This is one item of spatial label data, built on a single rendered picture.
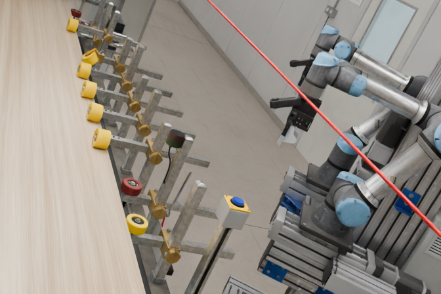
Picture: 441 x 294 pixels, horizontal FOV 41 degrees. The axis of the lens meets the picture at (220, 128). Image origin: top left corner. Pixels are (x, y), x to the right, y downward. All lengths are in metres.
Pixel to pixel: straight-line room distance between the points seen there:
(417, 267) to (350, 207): 0.55
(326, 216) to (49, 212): 1.03
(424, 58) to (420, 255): 2.96
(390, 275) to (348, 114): 3.54
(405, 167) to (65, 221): 1.16
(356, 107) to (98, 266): 4.27
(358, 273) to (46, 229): 1.18
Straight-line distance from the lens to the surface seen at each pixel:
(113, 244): 1.95
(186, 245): 2.20
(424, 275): 2.62
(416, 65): 5.35
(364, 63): 2.71
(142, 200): 2.34
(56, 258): 1.81
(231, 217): 1.75
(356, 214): 2.18
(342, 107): 5.96
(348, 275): 2.34
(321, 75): 2.02
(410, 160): 2.16
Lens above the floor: 1.97
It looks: 19 degrees down
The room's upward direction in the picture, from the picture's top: 25 degrees clockwise
